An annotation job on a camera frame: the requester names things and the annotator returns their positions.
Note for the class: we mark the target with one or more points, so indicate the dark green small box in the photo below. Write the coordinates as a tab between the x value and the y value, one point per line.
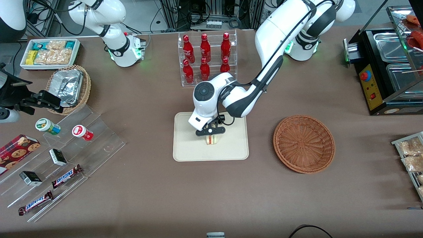
57	157
30	178

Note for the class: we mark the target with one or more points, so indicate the grey power strip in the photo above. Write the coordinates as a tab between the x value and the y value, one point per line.
213	24

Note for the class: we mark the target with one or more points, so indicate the clear acrylic bottle rack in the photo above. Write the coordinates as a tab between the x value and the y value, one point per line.
214	39

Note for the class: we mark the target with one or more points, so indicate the silver foil packets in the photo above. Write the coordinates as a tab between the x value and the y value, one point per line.
67	86

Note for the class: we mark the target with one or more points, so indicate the sandwich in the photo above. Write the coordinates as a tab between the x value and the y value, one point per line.
211	140

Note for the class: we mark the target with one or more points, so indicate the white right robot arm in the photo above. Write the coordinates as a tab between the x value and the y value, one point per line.
115	43

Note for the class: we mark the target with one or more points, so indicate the red chocolate chip cookie box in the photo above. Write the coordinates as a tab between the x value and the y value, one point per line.
16	150

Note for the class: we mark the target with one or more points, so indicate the teal snack packet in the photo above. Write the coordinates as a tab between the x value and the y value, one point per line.
70	44
38	46

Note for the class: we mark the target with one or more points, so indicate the black hot food display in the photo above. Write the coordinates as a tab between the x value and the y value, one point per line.
371	49

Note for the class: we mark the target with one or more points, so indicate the clear bag of crackers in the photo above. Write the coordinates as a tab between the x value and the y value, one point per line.
53	57
56	45

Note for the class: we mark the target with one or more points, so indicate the Snickers chocolate bar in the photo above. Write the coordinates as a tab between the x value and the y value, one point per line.
35	202
67	176

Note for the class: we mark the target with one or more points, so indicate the yellow snack packet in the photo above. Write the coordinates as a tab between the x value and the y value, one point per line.
31	57

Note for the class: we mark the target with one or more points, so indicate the tray of packaged snacks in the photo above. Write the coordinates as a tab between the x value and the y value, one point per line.
396	142

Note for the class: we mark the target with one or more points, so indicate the green lid sunflower cup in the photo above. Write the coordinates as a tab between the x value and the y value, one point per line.
44	125

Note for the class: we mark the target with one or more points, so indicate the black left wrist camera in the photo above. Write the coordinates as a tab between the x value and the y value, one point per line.
220	118

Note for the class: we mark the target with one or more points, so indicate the red emergency stop button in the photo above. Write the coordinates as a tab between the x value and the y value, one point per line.
365	76

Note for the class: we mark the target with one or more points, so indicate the red lid yogurt cup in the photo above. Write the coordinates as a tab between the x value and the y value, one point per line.
81	132

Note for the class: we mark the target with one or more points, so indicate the white snack bin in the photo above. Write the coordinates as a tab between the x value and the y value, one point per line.
23	64

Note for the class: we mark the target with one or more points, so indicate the brown wicker basket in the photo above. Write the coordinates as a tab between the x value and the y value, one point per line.
304	143

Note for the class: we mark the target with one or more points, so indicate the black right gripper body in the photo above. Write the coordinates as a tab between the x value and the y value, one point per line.
12	95

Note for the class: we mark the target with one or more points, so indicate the clear acrylic stepped display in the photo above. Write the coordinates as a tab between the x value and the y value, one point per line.
99	142

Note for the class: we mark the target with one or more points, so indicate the cream plastic tray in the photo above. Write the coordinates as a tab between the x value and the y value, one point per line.
188	148

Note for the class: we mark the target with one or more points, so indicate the small grey white object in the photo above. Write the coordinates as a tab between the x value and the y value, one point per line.
215	235

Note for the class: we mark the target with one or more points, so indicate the light wicker basket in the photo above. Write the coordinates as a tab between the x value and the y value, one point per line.
86	86

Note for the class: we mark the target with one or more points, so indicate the clear bag of nuts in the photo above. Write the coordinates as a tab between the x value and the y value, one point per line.
409	147
413	163

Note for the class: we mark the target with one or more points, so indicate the stainless steel pan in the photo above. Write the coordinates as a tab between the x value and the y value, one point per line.
404	79
391	46

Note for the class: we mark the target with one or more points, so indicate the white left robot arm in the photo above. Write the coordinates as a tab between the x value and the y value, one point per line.
281	36

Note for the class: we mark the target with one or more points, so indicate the red soda bottle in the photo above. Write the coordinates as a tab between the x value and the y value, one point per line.
204	70
187	48
225	44
187	72
225	67
205	46

